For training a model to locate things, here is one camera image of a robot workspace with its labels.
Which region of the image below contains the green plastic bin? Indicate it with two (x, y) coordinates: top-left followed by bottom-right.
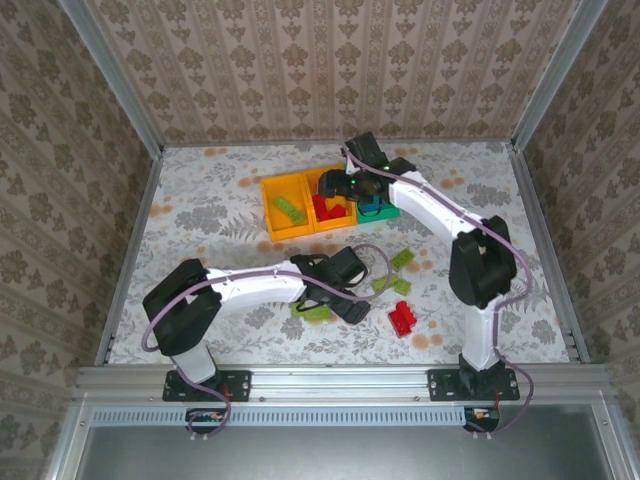
(349, 189), (403, 225)

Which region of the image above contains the orange plastic bin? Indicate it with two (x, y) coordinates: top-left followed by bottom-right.
(259, 172), (315, 243)
(302, 164), (359, 235)

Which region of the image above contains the wide aluminium mounting beam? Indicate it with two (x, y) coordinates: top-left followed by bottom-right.
(74, 364), (611, 401)

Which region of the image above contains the grey metal sheet panel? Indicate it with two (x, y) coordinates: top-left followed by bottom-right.
(74, 404), (616, 480)

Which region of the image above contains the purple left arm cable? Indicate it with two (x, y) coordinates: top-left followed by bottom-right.
(142, 243), (392, 441)

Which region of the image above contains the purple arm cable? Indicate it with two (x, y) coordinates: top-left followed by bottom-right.
(342, 142), (536, 440)
(142, 243), (392, 441)

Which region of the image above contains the thin aluminium back rail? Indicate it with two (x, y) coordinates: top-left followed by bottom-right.
(159, 137), (516, 149)

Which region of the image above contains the slotted grey cable duct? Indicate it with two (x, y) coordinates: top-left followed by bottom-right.
(89, 405), (469, 427)

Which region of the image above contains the black cable port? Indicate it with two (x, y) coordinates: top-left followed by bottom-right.
(462, 405), (501, 432)
(184, 407), (227, 434)

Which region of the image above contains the aluminium side rail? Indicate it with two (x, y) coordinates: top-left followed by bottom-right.
(93, 147), (166, 366)
(507, 142), (594, 364)

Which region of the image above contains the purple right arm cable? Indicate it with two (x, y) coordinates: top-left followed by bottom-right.
(342, 142), (536, 440)

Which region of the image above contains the aluminium frame post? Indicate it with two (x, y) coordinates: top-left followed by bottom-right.
(510, 0), (609, 151)
(57, 0), (166, 156)

